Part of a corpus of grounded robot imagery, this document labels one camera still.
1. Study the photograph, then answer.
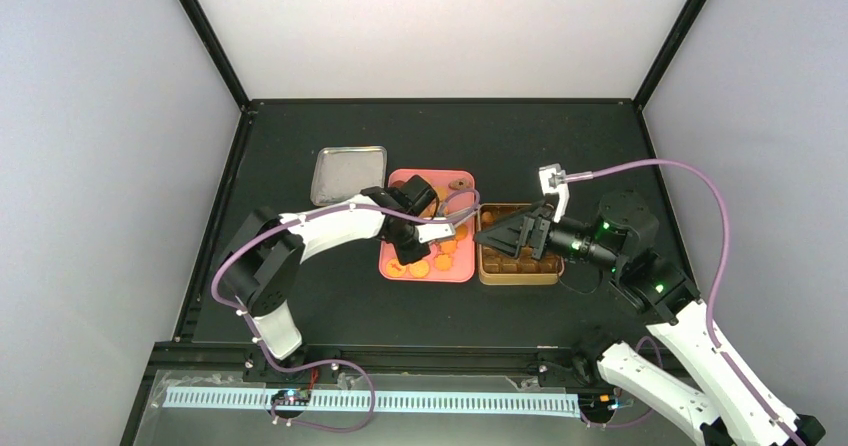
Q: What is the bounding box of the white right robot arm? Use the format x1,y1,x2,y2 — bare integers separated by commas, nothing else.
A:
474,191,826,445

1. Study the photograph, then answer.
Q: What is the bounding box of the yellow biscuit red cross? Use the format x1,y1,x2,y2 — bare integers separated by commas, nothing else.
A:
384,258,407,278

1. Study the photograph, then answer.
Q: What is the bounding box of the yellow dotted round biscuit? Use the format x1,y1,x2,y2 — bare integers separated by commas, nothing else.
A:
408,259,430,279

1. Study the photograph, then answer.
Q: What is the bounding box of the pink plastic tray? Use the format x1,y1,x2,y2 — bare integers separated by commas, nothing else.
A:
378,169,480,283

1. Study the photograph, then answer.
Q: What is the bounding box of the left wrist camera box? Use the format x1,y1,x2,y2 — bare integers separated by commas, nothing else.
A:
415,222,456,244

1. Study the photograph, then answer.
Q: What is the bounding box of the silver metal tin lid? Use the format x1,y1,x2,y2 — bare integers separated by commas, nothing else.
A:
310,146,388,206

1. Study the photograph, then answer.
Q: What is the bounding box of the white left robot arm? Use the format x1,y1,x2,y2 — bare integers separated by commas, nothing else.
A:
210,175,445,360

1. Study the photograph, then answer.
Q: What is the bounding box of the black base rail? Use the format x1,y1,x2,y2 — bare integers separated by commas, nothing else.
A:
142,342,611,392

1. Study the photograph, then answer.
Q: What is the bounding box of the white slotted cable duct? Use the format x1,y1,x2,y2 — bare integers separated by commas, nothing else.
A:
156,386,581,418

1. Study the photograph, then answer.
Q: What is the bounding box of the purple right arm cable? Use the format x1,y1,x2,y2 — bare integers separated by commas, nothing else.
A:
563,158,810,446

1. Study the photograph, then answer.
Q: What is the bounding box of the gold cookie tin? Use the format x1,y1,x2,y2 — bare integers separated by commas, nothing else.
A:
475,203,565,286

